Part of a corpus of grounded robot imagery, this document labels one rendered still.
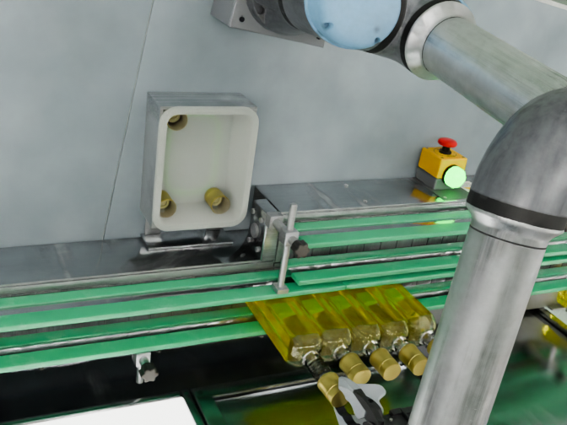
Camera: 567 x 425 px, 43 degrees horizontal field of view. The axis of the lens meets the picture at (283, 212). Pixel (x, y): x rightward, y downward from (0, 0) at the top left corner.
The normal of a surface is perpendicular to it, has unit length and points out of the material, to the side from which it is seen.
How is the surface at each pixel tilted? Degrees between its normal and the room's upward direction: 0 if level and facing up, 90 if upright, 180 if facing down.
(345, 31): 8
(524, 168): 64
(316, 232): 90
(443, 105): 0
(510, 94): 90
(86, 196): 0
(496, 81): 89
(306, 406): 90
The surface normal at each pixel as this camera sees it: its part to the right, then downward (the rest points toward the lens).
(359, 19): 0.32, 0.36
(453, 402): -0.32, 0.11
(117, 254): 0.14, -0.90
